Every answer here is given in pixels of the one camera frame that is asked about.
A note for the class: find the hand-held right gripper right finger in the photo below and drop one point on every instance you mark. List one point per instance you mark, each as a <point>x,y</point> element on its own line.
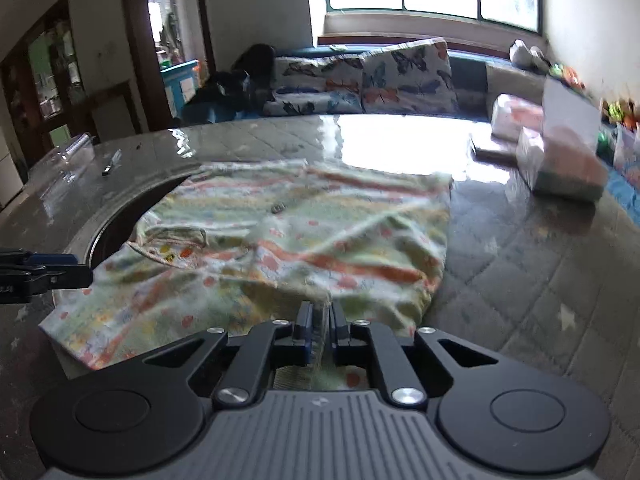
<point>338,325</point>

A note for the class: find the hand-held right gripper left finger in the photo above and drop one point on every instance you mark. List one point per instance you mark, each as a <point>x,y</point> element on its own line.
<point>303,327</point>

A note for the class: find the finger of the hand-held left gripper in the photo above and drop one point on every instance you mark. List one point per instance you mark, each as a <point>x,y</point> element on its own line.
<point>60,277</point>
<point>50,259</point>

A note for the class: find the pastel patterned children's garment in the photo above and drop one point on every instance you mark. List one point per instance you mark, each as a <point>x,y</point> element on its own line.
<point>300,240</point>

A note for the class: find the round black induction cooktop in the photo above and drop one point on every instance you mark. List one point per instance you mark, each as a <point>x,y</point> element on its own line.
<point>107,240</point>

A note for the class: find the black pen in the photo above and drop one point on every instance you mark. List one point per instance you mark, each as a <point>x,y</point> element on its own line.
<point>111,164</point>

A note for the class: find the brown wooden chair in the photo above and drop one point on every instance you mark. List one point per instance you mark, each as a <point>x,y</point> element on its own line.
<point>115,110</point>

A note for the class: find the dark wooden display cabinet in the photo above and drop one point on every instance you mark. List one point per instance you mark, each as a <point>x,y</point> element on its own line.
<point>45,80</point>

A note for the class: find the blue cabinet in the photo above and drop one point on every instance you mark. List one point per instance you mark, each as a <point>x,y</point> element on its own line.
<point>180,87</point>

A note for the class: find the long butterfly print pillow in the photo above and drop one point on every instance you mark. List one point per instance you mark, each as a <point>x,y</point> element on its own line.
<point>310,105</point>
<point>315,72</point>

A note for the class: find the flat grey book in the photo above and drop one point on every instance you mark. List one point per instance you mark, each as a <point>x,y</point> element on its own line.
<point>492,147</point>

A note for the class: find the square butterfly print pillow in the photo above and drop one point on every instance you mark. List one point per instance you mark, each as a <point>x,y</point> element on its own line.
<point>405,75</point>

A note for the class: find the black bag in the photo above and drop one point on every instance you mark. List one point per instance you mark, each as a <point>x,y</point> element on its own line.
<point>250,70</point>

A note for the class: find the pink white tissue pack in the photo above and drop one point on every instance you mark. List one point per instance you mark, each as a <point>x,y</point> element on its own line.
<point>515,117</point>

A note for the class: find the pink green tissue pack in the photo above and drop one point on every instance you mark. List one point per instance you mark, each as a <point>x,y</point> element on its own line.
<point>565,170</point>

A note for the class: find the blue cushioned bench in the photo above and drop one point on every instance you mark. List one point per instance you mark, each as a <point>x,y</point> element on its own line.
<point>470,75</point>

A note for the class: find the plain grey pillow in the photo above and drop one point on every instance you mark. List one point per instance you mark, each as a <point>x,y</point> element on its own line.
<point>515,82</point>

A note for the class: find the white cardboard box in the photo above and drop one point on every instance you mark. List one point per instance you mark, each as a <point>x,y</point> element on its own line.
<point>572,105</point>

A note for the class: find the white plush toy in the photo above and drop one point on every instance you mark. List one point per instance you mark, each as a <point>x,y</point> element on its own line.
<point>527,55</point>

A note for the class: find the clear plastic storage box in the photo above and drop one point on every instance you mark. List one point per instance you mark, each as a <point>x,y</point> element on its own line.
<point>627,155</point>

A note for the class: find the orange green toy pile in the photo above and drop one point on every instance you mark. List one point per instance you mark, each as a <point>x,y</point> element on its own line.
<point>567,75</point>

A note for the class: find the green brown plush toy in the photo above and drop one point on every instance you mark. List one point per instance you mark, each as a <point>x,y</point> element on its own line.
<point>622,112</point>

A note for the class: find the brown wooden door frame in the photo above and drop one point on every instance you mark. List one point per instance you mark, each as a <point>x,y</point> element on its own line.
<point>135,45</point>

